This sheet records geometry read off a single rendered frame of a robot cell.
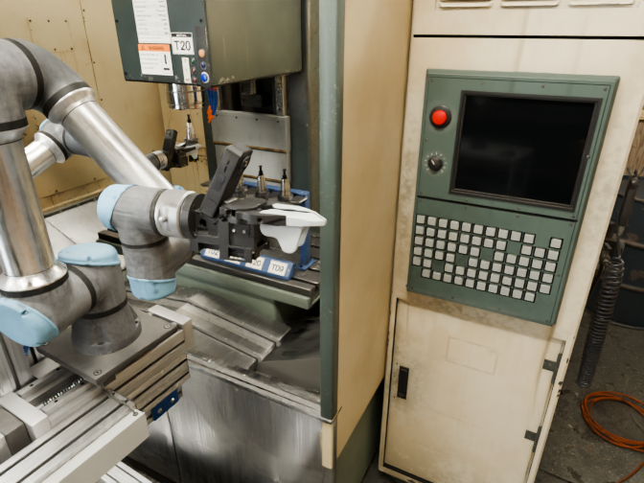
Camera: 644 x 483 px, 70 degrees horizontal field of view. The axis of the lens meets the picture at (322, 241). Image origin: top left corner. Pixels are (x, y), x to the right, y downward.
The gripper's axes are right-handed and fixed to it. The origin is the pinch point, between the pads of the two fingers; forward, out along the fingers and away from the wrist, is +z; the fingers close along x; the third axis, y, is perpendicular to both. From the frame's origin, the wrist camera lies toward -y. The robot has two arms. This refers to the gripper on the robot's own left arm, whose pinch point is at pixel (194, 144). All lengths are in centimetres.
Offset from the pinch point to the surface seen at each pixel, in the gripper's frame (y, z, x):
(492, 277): 19, -28, 136
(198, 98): -20.7, -1.9, 7.8
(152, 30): -47, -21, 7
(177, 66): -34.9, -21.4, 16.9
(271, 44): -41, 18, 32
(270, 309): 58, -23, 53
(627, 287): 106, 160, 204
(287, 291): 47, -24, 62
